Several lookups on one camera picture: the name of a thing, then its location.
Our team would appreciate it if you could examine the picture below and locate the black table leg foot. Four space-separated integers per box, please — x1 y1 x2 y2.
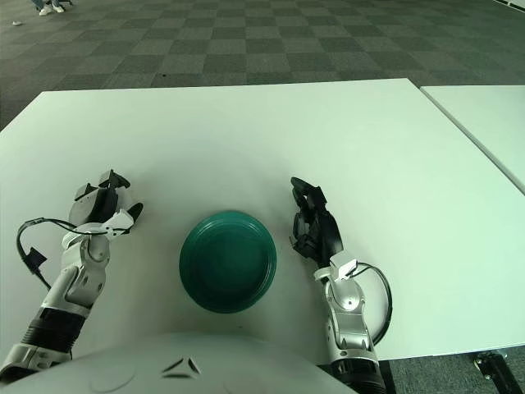
473 351 512 377

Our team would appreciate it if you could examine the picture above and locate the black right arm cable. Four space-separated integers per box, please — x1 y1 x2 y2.
354 264 393 346

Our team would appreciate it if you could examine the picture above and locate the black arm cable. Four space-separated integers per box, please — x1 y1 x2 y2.
354 264 393 346
16 217 112 291

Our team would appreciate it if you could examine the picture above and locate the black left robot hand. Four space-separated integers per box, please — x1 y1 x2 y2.
68 169 144 231

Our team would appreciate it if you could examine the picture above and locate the white neighbouring table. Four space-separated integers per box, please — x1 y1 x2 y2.
418 85 525 188

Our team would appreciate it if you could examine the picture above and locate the green round plate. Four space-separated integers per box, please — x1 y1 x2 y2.
179 209 278 315

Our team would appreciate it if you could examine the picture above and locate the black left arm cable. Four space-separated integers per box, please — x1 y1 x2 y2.
16 217 112 291

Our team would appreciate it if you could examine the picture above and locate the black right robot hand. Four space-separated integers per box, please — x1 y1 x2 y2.
289 176 344 266

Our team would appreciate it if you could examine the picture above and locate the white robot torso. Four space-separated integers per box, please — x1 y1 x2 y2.
0 331 358 394

